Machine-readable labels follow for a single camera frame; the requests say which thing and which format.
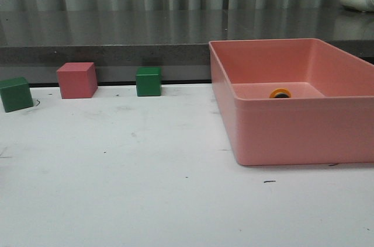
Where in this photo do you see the green cube left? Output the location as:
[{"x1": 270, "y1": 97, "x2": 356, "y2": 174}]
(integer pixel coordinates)
[{"x1": 1, "y1": 77, "x2": 34, "y2": 113}]

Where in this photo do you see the pink plastic bin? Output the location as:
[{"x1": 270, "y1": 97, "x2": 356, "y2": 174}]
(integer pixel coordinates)
[{"x1": 209, "y1": 39, "x2": 373, "y2": 166}]

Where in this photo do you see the pink wooden cube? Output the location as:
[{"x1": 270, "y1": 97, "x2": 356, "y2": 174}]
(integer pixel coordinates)
[{"x1": 57, "y1": 62, "x2": 98, "y2": 99}]

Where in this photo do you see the grey stone counter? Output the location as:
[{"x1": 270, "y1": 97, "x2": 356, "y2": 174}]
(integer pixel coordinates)
[{"x1": 1, "y1": 8, "x2": 373, "y2": 86}]

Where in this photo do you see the green cube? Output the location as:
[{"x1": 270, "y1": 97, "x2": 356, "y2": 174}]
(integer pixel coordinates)
[
  {"x1": 1, "y1": 77, "x2": 34, "y2": 113},
  {"x1": 136, "y1": 67, "x2": 161, "y2": 96}
]

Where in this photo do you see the green cube middle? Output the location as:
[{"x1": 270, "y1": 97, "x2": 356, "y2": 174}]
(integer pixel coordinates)
[{"x1": 136, "y1": 67, "x2": 161, "y2": 96}]

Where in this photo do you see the yellow push button switch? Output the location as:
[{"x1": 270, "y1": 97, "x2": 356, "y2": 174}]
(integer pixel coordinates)
[{"x1": 269, "y1": 88, "x2": 292, "y2": 99}]

